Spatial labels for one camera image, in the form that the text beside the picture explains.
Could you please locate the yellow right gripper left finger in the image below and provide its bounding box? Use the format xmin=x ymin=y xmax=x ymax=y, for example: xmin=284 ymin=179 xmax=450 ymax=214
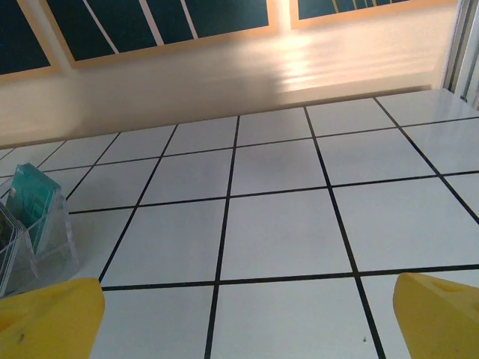
xmin=0 ymin=277 xmax=106 ymax=359

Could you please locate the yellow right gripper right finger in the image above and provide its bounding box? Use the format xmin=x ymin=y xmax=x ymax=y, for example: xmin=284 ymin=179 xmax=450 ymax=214
xmin=394 ymin=272 xmax=479 ymax=359

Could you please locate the dark floral wall panel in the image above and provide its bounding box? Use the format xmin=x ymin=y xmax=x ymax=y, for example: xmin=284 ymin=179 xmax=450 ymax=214
xmin=290 ymin=0 xmax=460 ymax=31
xmin=0 ymin=0 xmax=53 ymax=78
xmin=39 ymin=0 xmax=280 ymax=71

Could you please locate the aluminium frame post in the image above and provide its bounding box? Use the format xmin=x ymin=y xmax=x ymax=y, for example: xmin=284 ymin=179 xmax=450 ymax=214
xmin=443 ymin=0 xmax=479 ymax=111

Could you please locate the dark printed card stack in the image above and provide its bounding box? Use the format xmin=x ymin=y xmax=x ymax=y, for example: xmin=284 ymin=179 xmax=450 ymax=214
xmin=0 ymin=203 xmax=27 ymax=296

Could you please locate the teal card stack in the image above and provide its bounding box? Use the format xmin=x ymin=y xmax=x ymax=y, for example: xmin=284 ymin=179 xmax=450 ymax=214
xmin=6 ymin=163 xmax=63 ymax=256

